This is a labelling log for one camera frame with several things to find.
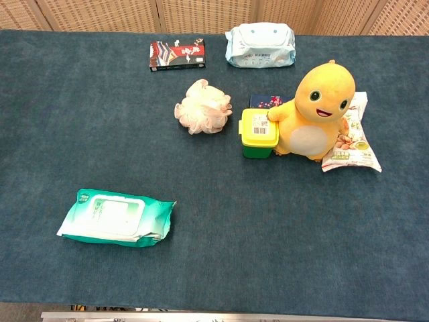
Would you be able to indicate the metal frame bar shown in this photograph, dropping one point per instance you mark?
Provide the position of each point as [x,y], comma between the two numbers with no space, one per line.
[201,317]

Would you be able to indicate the pink mesh bath sponge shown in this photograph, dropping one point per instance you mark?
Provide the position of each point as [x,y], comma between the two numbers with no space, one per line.
[203,107]

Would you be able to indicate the dark blue floral box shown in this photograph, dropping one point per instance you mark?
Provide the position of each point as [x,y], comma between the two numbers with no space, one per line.
[264,100]

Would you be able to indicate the light blue wet wipes pack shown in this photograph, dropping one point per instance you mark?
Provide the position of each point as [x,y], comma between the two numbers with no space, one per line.
[259,45]

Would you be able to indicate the green wet wipes pack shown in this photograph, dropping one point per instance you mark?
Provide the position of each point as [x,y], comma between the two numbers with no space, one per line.
[114,218]

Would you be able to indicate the blue table cloth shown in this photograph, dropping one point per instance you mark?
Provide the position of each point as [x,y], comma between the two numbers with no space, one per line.
[214,208]

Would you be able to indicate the yellow lidded green container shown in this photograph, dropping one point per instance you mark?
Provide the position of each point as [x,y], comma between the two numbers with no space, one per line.
[258,129]

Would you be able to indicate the woven folding screen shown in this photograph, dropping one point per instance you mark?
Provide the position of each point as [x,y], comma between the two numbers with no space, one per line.
[201,15]

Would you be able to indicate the white nut snack bag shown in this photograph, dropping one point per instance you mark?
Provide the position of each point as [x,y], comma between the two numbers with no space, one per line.
[355,147]

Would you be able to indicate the black and red printed box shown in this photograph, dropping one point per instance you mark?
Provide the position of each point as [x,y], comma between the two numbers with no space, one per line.
[177,55]

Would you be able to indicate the yellow plush duck toy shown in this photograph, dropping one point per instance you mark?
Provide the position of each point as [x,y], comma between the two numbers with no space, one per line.
[315,100]

